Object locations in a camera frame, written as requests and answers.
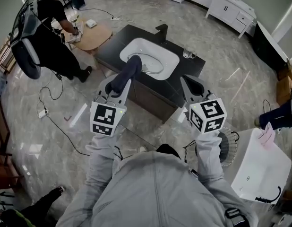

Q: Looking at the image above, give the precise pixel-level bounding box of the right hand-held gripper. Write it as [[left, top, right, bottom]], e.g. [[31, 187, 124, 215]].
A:
[[180, 74, 228, 135]]

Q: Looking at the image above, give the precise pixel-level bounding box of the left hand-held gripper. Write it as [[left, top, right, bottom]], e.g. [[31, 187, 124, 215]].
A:
[[90, 74, 133, 137]]

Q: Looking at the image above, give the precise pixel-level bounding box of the dark blue cloth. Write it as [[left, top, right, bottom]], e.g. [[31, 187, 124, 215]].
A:
[[110, 55, 142, 95]]

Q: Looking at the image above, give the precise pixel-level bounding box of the person's right forearm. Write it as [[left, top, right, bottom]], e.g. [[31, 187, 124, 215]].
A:
[[195, 130, 226, 184]]

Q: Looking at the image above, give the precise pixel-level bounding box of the person's left forearm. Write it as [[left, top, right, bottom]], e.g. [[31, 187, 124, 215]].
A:
[[85, 126, 125, 172]]

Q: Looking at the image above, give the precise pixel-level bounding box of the clear glass mug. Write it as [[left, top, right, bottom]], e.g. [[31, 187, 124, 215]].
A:
[[183, 45, 198, 59]]

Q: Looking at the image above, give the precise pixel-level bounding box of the black-topped sink cabinet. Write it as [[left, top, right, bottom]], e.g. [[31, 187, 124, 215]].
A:
[[95, 24, 206, 124]]

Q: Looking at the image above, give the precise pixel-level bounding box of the white sink basin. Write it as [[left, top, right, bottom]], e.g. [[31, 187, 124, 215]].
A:
[[119, 38, 180, 80]]

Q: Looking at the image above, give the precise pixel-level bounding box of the round wooden side table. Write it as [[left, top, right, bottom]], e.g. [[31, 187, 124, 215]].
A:
[[69, 17, 113, 54]]

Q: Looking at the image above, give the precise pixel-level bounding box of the white plastic drawer box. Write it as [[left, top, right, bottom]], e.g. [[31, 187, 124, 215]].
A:
[[65, 21, 85, 44]]

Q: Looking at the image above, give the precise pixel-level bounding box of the ribbed grey round bin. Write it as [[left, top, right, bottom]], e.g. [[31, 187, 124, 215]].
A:
[[218, 127, 239, 167]]

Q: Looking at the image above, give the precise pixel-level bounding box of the dark bathtub with white rim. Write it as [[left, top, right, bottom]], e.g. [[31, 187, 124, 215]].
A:
[[251, 21, 292, 73]]

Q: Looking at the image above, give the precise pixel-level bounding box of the pink cloth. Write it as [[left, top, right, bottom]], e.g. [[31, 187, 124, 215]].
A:
[[258, 122, 276, 151]]

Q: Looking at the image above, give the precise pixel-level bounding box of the white vanity cabinet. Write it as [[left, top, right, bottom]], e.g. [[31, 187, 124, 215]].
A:
[[206, 0, 257, 39]]

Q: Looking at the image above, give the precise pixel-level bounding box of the cardboard box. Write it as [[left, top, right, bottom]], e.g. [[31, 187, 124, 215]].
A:
[[275, 76, 292, 106], [278, 60, 292, 82]]

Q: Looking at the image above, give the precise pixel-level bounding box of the dark car body mock-up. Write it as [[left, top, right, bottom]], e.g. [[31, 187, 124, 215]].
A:
[[9, 0, 43, 80]]

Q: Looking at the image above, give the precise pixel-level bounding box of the white freestanding sink unit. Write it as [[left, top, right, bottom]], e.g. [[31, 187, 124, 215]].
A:
[[231, 127, 292, 205]]

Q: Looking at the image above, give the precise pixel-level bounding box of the person's grey jacket torso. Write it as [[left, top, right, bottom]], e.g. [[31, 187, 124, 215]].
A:
[[56, 150, 259, 227]]

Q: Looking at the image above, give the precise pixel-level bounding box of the black curved faucet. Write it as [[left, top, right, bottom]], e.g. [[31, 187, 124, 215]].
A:
[[254, 185, 282, 203]]

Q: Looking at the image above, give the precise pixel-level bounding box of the brown wooden shelf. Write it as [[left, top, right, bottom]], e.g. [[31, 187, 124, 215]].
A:
[[0, 96, 25, 191]]

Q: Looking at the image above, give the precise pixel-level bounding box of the black strap buckle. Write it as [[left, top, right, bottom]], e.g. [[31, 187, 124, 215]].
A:
[[224, 208, 245, 227]]

